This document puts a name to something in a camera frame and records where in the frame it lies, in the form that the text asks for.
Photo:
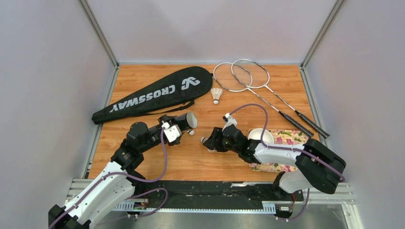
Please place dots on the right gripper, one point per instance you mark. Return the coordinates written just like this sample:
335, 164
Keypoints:
211, 143

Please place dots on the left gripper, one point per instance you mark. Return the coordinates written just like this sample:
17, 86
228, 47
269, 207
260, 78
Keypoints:
165, 118

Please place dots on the white feather shuttlecock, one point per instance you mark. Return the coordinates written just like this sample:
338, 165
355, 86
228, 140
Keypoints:
216, 93

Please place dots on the black shuttlecock tube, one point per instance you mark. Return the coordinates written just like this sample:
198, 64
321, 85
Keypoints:
186, 121

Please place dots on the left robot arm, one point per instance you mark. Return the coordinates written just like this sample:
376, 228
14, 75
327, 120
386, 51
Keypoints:
119, 179

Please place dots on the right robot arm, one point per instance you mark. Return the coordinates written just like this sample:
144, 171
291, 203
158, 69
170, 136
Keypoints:
316, 165

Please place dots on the silver badminton racket left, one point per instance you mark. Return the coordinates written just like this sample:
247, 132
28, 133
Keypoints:
236, 78

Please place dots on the silver badminton racket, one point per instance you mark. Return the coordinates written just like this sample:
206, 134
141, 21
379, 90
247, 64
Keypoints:
236, 78
261, 78

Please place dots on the silver badminton racket right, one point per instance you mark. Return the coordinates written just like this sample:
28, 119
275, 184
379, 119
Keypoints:
261, 78

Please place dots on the white bowl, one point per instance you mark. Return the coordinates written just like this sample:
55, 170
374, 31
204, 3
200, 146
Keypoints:
261, 134

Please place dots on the black Crossway racket bag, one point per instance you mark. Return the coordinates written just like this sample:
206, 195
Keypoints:
179, 89

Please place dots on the floral tray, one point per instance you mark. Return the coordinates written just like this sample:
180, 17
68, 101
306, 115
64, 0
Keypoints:
280, 137

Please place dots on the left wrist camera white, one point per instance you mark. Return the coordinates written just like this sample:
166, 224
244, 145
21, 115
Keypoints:
171, 131

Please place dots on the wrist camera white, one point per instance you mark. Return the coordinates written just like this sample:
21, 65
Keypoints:
229, 121
171, 131

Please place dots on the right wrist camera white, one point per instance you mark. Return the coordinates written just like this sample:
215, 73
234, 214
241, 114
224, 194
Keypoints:
229, 121

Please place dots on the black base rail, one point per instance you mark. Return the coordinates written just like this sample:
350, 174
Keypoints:
218, 195

